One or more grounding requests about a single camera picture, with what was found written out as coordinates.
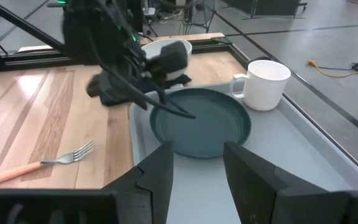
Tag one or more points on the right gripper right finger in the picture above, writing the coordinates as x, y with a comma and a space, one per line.
259, 193

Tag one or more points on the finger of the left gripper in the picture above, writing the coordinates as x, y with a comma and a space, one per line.
172, 101
169, 110

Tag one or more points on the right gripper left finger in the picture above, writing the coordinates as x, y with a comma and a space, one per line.
148, 193

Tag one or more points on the white bowl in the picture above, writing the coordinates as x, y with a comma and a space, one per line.
150, 49

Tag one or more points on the white mug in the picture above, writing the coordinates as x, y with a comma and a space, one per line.
266, 90

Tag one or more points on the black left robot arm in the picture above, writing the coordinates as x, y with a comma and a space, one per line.
92, 28

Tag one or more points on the grey plastic tray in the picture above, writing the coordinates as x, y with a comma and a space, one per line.
291, 149

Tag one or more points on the black floor fan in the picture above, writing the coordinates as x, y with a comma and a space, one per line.
204, 12

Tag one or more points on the dark background table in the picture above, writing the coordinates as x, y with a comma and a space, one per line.
275, 6

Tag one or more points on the black aluminium table frame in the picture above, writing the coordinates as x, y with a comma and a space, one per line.
26, 60

